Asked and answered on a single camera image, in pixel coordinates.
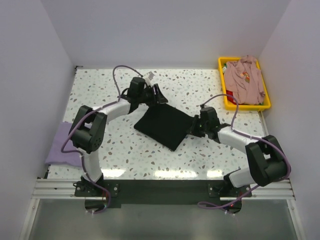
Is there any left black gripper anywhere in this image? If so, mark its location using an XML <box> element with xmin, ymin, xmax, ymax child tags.
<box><xmin>137</xmin><ymin>84</ymin><xmax>168</xmax><ymax>107</ymax></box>

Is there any black t shirt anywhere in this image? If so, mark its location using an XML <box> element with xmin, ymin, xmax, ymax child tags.
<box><xmin>134</xmin><ymin>104</ymin><xmax>194</xmax><ymax>151</ymax></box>

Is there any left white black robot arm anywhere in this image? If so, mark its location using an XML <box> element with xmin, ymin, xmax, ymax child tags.
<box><xmin>61</xmin><ymin>77</ymin><xmax>168</xmax><ymax>196</ymax></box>

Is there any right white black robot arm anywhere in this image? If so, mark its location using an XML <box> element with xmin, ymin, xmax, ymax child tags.
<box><xmin>189</xmin><ymin>104</ymin><xmax>291</xmax><ymax>197</ymax></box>

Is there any yellow plastic bin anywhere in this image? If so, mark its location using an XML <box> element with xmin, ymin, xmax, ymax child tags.
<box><xmin>218</xmin><ymin>56</ymin><xmax>271</xmax><ymax>111</ymax></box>

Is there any red garment in bin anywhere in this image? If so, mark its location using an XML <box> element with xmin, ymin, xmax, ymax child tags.
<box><xmin>226</xmin><ymin>90</ymin><xmax>237</xmax><ymax>105</ymax></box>

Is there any pink shirt in bin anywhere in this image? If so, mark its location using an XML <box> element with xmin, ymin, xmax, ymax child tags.
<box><xmin>223</xmin><ymin>55</ymin><xmax>266</xmax><ymax>105</ymax></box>

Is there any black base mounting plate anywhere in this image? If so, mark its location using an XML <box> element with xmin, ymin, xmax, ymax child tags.
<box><xmin>73</xmin><ymin>178</ymin><xmax>252</xmax><ymax>214</ymax></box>

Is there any folded lavender t shirt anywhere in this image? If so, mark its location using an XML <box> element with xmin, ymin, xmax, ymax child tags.
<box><xmin>45</xmin><ymin>121</ymin><xmax>82</xmax><ymax>167</ymax></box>

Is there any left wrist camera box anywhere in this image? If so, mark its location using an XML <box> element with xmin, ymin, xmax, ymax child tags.
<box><xmin>142</xmin><ymin>71</ymin><xmax>155</xmax><ymax>86</ymax></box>

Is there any aluminium extrusion rail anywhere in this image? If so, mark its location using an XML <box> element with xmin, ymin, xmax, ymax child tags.
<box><xmin>31</xmin><ymin>179</ymin><xmax>295</xmax><ymax>200</ymax></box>

